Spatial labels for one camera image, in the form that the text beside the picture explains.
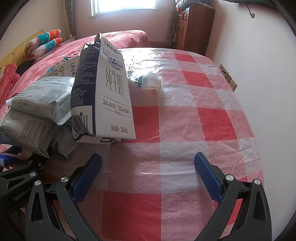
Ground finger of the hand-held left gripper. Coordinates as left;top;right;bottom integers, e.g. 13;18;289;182
0;145;23;155
0;155;50;186

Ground black wall cable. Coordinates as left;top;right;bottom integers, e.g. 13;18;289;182
245;2;256;19

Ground pile of folded clothes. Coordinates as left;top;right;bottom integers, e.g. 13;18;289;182
174;0;216;10

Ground grey barcode packet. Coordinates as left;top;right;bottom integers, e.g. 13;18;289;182
0;108;57;159
6;75;75;126

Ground yellow star headboard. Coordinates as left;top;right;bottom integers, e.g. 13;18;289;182
0;29;45;67

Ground bright window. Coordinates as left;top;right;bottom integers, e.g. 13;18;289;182
90;0;160;17

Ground blue white milk carton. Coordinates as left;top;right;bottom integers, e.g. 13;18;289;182
70;32;137;143

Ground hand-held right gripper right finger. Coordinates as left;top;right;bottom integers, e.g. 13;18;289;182
194;152;272;241

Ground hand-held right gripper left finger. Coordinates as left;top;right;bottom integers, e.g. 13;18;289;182
24;153;109;241

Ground pink sheet bed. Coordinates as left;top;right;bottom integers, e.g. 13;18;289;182
0;30;151;109

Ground black cloth bundle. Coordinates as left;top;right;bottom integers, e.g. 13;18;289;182
17;59;37;75

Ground folded pink blanket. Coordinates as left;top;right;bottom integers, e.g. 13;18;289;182
0;64;21;105

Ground flattened white milk carton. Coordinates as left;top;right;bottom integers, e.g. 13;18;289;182
43;56;81;78

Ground red checked plastic tablecloth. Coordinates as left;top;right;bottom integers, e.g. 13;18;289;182
42;47;265;241

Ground grey checked curtain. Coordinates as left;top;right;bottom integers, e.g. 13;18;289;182
165;7;177;45
64;0;75;37

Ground brown wooden cabinet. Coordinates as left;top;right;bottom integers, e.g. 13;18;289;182
174;2;215;56

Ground beige wall outlet strip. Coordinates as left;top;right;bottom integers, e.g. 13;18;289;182
218;64;237;92

